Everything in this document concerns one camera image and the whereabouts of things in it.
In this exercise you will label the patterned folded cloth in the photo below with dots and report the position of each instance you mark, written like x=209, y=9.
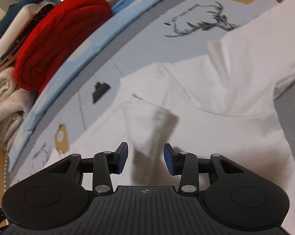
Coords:
x=9, y=57

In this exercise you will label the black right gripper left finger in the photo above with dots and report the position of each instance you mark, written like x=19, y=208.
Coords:
x=63, y=191

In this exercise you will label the cream folded blanket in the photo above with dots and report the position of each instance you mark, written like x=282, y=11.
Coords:
x=15, y=104

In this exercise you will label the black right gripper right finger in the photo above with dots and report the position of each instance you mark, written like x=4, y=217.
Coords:
x=231, y=194

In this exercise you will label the grey patterned bed sheet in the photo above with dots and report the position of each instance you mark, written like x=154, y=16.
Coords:
x=170, y=31

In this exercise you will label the light blue cloud blanket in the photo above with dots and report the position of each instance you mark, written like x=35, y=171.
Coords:
x=124, y=13

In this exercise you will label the white small garment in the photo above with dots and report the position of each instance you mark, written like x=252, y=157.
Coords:
x=219, y=102

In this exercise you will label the white folded pillow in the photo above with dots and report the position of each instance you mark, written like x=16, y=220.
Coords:
x=19, y=22

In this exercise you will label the red folded blanket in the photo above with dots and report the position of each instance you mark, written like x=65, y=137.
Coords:
x=55, y=38

